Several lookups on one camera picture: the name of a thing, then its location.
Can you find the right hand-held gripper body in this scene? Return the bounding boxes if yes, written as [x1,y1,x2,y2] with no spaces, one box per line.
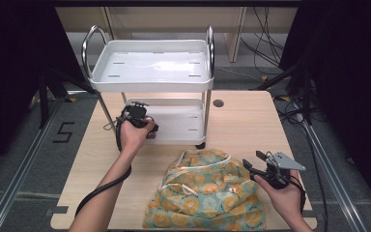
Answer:
[263,151,306,190]

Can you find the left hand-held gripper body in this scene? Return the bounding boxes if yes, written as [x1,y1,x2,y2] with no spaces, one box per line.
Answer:
[121,101,150,128]

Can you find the white two-tier trolley cart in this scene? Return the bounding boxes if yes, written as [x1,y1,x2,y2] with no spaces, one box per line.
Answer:
[81,23,215,149]

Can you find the floral drawstring cloth bag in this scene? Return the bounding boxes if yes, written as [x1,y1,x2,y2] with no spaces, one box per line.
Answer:
[142,148,267,232]

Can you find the person's left hand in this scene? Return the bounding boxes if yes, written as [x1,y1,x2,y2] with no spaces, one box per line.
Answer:
[119,116,157,157]

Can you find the person's right hand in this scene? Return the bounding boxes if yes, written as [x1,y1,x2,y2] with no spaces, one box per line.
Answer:
[253,169,304,224]

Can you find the black tripod stand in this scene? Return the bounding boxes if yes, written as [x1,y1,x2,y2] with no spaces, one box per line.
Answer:
[38,67,97,130]
[250,60,314,127]

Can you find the light wooden desk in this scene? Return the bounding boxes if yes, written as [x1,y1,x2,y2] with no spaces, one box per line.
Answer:
[55,6,299,64]

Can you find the black curtain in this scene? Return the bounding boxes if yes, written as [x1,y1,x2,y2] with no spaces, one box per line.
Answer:
[279,0,371,221]
[0,0,90,183]

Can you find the right hand-held gripper black cable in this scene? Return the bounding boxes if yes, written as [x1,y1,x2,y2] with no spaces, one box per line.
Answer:
[289,175,307,216]

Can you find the hand-held gripper black cable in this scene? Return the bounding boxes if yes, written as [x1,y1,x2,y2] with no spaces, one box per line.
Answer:
[289,175,307,216]
[74,114,133,218]

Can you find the black floor cable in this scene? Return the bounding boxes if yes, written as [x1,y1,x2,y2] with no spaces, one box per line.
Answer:
[275,93,330,232]

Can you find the aluminium floor rail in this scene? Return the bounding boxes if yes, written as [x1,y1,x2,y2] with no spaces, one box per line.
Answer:
[0,96,66,232]
[298,117,370,232]

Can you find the left hand-held gripper black cable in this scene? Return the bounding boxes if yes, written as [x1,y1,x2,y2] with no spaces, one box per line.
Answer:
[74,114,133,218]

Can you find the bundle of black floor cables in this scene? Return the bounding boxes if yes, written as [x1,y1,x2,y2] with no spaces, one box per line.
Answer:
[240,6,287,70]

